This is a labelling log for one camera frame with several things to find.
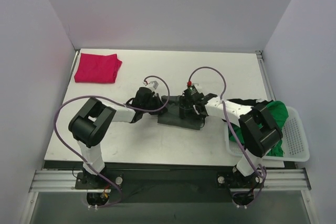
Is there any grey t shirt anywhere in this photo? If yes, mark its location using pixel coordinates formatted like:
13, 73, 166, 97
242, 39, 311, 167
157, 95, 205, 130

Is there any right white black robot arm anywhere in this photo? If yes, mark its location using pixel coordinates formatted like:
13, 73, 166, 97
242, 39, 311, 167
180, 81, 283, 186

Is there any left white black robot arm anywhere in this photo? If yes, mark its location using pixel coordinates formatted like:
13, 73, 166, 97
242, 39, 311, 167
68, 87, 167, 188

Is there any folded red t shirt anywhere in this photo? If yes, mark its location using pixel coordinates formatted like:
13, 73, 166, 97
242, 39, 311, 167
74, 53, 122, 84

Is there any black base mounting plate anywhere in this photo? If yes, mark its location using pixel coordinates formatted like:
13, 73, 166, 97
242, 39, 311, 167
75, 163, 264, 205

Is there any green t shirt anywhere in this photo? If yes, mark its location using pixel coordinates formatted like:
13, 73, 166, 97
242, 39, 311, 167
227, 100, 289, 157

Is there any white perforated plastic basket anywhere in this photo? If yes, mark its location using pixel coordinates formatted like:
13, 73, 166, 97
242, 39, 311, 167
224, 105, 311, 163

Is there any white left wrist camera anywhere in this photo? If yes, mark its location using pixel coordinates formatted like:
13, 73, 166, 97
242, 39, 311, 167
143, 80, 159, 91

